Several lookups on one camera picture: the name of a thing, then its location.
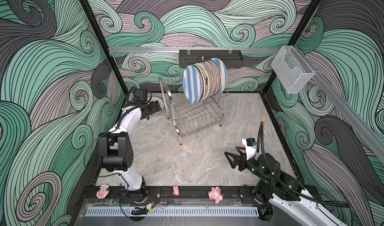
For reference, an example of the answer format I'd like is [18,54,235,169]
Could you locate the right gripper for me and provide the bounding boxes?
[225,146,274,186]

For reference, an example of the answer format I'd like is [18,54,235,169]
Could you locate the blue striped plate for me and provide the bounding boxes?
[183,64,203,104]
[212,58,228,94]

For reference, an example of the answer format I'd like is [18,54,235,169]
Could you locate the white plate green red rim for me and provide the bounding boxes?
[195,63,209,101]

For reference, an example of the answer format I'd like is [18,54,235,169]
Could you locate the cream plate floral drawing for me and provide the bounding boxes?
[201,62,213,98]

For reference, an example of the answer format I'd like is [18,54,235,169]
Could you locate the white plate dark cloud motif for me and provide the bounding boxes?
[204,60,217,97]

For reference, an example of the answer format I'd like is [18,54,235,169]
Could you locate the orange sunburst plate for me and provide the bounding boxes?
[208,59,220,96]
[211,58,222,95]

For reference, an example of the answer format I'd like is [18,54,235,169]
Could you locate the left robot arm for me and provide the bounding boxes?
[97,101,162,198]

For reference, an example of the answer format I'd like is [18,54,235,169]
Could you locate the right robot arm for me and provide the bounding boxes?
[225,147,345,226]

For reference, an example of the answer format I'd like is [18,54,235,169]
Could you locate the pink pig toy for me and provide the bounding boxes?
[208,187,224,204]

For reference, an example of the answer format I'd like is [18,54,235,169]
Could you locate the small pink figurine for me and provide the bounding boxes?
[173,186,180,197]

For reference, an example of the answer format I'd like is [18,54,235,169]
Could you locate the pink white sneaker toy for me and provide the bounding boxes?
[96,184,110,199]

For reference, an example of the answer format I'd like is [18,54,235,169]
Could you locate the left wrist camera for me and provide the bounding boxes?
[132,88,148,103]

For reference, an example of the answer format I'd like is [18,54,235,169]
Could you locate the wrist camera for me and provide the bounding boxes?
[132,88,148,103]
[242,138,260,160]

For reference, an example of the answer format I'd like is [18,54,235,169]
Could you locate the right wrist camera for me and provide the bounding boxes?
[242,138,260,160]

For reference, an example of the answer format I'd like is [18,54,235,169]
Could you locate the steel wire dish rack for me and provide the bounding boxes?
[159,76,229,145]

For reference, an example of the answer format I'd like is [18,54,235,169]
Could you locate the white slotted cable duct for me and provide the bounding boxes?
[84,206,259,218]

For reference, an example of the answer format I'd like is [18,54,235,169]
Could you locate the aluminium wall rail back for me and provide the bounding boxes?
[108,47,280,54]

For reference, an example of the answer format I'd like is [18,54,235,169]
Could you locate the aluminium wall rail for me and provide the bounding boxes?
[297,49,384,161]
[108,47,280,54]

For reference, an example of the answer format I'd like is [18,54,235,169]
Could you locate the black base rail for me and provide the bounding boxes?
[78,186,268,206]

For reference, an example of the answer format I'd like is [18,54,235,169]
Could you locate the black wall shelf basket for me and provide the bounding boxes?
[179,49,244,69]

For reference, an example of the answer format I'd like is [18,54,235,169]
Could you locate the clear acrylic wall holder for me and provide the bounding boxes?
[271,46,315,94]

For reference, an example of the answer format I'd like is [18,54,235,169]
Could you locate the aluminium wall rail right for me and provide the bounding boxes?
[297,49,384,161]

